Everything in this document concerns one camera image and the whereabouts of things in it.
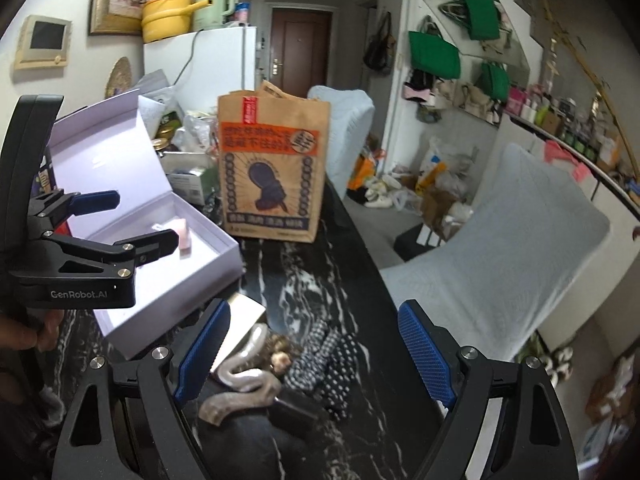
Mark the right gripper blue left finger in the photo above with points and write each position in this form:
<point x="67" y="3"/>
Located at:
<point x="197" y="351"/>

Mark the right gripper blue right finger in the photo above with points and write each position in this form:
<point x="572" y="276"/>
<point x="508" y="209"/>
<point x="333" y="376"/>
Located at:
<point x="432" y="350"/>

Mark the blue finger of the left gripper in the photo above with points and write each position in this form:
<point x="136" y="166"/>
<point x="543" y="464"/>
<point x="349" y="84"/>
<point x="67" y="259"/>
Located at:
<point x="90" y="203"/>

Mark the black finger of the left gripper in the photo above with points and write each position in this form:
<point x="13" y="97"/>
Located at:
<point x="150" y="247"/>

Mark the pink round tape measure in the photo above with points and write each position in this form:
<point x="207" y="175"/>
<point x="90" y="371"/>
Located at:
<point x="181" y="227"/>

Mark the pearl wavy hair claw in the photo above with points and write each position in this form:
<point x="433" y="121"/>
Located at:
<point x="251" y="388"/>

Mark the gold cardboard box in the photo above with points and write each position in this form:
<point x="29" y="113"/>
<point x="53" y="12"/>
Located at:
<point x="245" y="312"/>

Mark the gingham black white scrunchie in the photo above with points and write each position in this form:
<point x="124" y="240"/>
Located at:
<point x="308" y="370"/>

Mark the smoky translucent square cup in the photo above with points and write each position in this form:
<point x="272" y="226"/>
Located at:
<point x="279" y="442"/>

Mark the person left hand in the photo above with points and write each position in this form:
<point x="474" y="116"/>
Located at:
<point x="17" y="336"/>

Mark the lavender open gift box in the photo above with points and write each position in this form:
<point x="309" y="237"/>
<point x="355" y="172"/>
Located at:
<point x="105" y="146"/>

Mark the near light blue covered chair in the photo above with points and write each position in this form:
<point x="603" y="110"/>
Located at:
<point x="500" y="277"/>

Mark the light blue covered chair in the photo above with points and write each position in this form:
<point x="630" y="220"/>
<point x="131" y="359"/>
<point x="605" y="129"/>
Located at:
<point x="351" y="118"/>
<point x="500" y="277"/>

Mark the brown paper takeout bag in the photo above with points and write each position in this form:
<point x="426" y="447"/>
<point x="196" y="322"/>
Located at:
<point x="272" y="163"/>

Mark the white refrigerator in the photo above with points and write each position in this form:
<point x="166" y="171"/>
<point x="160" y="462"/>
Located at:
<point x="202" y="66"/>

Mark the yellow pot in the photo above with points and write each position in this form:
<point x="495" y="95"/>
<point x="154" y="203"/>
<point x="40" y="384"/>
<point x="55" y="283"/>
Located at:
<point x="163" y="19"/>

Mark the green electric kettle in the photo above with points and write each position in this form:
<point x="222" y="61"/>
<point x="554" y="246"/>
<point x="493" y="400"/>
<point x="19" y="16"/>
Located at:
<point x="213" y="15"/>

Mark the far light blue covered chair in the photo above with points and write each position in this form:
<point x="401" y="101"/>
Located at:
<point x="351" y="118"/>

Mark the brown entrance door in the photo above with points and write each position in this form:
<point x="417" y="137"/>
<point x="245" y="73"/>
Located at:
<point x="299" y="49"/>

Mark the green tote bag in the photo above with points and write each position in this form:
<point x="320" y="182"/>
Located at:
<point x="433" y="55"/>

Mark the wall intercom panel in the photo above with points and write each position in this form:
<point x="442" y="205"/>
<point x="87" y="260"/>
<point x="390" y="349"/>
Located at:
<point x="44" y="43"/>

